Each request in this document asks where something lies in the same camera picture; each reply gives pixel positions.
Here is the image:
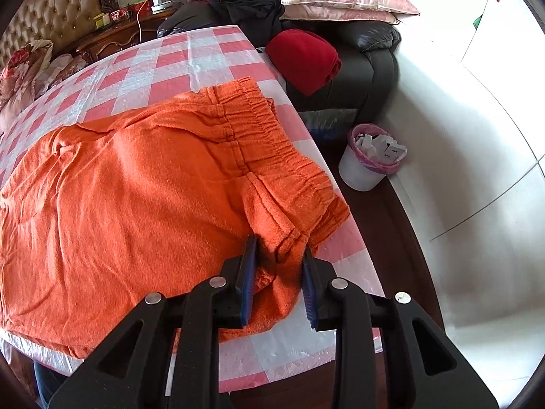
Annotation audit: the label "red folded cloth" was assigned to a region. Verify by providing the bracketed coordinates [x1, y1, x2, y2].
[266, 29, 342, 96]

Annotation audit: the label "person's leg in jeans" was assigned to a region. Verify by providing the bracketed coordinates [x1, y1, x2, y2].
[33, 360, 73, 409]

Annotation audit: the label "black leather sofa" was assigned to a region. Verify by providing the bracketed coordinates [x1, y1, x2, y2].
[157, 0, 403, 113]

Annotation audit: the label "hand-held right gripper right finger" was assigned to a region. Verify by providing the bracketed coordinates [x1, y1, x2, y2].
[301, 245, 500, 409]

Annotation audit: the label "orange pants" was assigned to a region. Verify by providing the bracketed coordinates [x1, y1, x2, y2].
[0, 76, 351, 359]

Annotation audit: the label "white trash bin pink liner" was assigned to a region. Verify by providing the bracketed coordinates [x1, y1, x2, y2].
[338, 123, 408, 192]

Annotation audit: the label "black clothing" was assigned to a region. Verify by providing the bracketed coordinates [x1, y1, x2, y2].
[208, 0, 285, 47]

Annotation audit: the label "red floral bed pillow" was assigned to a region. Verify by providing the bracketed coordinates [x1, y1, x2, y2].
[0, 39, 54, 113]

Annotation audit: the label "tufted carved headboard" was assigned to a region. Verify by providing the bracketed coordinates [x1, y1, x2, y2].
[0, 0, 120, 66]

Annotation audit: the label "clear plastic bag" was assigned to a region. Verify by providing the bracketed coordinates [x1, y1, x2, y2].
[300, 108, 358, 141]

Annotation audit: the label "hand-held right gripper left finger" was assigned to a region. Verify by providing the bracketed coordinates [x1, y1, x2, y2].
[48, 235, 260, 409]

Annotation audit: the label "pink white checkered tablecloth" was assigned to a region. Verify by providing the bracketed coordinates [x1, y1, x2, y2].
[0, 23, 386, 395]

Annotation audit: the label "wooden nightstand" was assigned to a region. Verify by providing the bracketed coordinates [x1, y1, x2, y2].
[76, 2, 184, 62]

